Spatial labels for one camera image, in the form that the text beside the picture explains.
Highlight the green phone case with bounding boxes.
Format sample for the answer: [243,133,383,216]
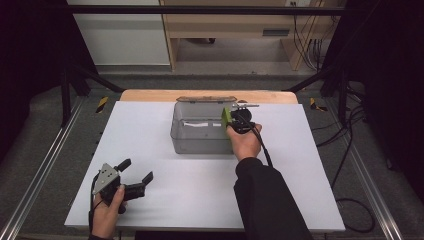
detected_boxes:
[220,106,234,130]

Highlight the aluminium rail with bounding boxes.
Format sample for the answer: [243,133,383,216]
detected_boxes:
[0,95,86,240]
[327,96,405,240]

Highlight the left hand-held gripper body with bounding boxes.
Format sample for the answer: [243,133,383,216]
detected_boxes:
[91,162,147,215]

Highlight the bundle of hanging black cables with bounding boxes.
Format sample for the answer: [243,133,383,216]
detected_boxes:
[291,1,326,72]

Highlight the person's right hand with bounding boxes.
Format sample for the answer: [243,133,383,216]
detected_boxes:
[225,122,263,163]

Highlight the left hand-held gripper cable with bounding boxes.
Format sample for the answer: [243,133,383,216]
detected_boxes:
[87,172,102,235]

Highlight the white paper strip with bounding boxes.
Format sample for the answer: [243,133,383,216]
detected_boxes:
[182,120,224,129]

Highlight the person's left hand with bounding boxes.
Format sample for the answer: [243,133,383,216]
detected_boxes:
[91,184,128,240]

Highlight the right hand-held gripper cable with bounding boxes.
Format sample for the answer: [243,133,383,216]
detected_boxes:
[237,113,275,168]

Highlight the black metal stand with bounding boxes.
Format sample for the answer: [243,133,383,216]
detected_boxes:
[59,62,125,128]
[282,65,350,125]

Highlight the black horizontal frame bar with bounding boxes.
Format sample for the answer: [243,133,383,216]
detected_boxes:
[62,4,348,16]

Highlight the white cabinet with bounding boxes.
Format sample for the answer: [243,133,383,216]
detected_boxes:
[65,0,172,67]

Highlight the black floor cables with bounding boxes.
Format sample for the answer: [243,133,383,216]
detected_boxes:
[311,84,368,184]

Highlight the wooden desk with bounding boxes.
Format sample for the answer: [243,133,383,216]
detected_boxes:
[159,0,338,72]

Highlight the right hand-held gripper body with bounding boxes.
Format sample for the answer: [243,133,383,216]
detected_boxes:
[229,102,261,136]

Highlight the looped black cable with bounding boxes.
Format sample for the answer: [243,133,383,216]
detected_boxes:
[334,197,377,234]

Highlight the hand-held gripper cable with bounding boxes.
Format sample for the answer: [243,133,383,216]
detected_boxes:
[237,113,275,168]
[87,172,102,235]

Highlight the grey transparent plastic box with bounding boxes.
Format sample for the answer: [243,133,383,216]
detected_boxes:
[169,95,242,156]

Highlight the yellow black tape strip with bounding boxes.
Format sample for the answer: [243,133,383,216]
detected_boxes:
[95,96,110,115]
[308,96,329,113]

